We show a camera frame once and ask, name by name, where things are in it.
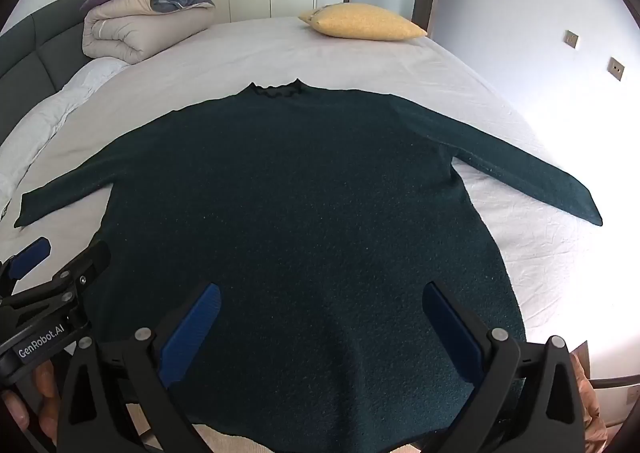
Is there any bed with white sheet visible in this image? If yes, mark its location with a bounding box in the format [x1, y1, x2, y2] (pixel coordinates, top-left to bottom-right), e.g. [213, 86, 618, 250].
[0, 14, 603, 453]

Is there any yellow pillow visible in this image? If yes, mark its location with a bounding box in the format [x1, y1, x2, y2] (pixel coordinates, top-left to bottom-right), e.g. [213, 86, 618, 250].
[298, 3, 429, 40]

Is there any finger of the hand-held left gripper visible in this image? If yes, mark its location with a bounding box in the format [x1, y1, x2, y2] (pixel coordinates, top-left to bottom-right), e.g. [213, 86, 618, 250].
[0, 240, 112, 329]
[0, 236, 52, 296]

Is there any brown crumpled cloth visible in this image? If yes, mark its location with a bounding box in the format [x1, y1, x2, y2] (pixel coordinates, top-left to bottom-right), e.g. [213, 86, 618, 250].
[570, 340, 608, 449]

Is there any dark green sweater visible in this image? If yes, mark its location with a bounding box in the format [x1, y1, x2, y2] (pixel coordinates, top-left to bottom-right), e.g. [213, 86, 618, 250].
[13, 78, 604, 451]

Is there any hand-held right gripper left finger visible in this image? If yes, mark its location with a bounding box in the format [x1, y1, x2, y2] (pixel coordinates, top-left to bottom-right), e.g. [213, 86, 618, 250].
[56, 282, 223, 453]

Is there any person's left hand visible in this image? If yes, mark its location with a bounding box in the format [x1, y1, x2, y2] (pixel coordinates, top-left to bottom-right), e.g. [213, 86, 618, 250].
[0, 359, 63, 445]

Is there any folded beige duvet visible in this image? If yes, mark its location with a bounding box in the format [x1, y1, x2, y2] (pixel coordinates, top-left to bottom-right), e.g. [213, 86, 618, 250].
[81, 0, 217, 65]

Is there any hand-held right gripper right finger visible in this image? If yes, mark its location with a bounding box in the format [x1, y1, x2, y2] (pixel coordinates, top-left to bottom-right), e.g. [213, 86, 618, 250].
[421, 280, 586, 453]

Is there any grey padded headboard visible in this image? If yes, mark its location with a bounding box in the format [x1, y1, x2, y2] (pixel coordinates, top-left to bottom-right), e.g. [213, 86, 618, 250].
[0, 0, 108, 146]

